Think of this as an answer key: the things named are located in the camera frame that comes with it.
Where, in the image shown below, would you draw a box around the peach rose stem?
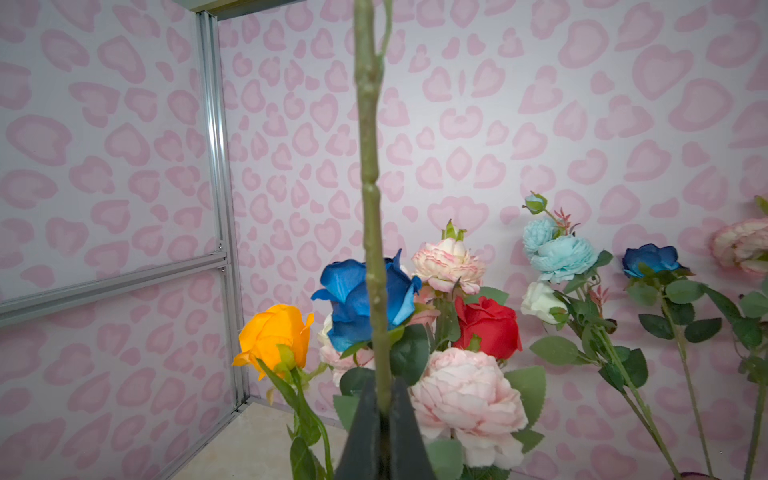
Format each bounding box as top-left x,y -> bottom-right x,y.
354,1 -> 392,418

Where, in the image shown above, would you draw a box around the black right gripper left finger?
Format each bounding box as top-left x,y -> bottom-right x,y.
335,380 -> 380,480

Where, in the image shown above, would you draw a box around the white rose stem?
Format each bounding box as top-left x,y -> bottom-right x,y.
520,282 -> 567,325

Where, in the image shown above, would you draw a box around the purple ribbed glass vase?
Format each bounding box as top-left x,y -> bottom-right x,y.
679,472 -> 720,480

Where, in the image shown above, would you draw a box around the pink rose spray stem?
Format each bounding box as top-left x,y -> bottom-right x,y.
707,195 -> 767,479

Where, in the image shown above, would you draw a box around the aluminium frame profile left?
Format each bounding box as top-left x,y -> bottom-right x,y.
1,1 -> 308,479

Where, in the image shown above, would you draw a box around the pale pink white flower bunch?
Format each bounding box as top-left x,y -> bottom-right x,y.
317,314 -> 548,480

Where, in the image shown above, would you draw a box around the blue rose stem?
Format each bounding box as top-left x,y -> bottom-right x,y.
622,243 -> 722,479

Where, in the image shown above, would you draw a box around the orange rose stem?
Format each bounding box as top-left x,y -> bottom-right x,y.
233,304 -> 335,479

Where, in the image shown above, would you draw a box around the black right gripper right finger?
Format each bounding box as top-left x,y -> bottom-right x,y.
389,377 -> 436,480

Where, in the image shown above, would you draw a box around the light blue flower spray stem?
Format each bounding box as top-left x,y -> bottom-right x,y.
522,191 -> 680,479

